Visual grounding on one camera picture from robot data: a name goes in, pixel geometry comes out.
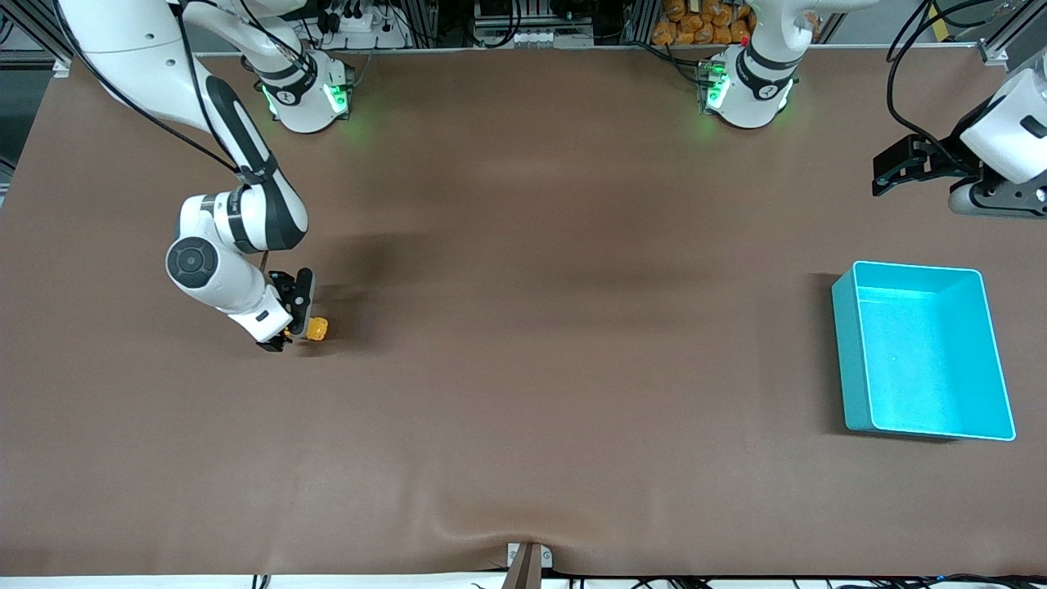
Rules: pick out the brown table mat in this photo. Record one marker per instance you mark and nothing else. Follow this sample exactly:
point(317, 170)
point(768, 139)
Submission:
point(523, 245)

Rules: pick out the teal plastic bin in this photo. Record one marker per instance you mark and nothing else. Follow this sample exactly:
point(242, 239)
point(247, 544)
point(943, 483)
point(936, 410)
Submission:
point(932, 360)

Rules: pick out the yellow toy beetle car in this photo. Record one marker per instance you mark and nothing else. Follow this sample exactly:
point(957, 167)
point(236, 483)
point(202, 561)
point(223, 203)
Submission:
point(317, 329)

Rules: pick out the white power strip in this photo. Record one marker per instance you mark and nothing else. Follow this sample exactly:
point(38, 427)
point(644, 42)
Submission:
point(360, 20)

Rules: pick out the pile of orange toys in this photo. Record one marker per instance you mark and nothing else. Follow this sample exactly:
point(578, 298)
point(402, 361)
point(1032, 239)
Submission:
point(695, 24)

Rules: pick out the aluminium frame rail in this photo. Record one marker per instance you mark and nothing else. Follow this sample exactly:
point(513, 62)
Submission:
point(994, 51)

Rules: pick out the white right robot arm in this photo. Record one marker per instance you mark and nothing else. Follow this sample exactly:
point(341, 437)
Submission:
point(123, 49)

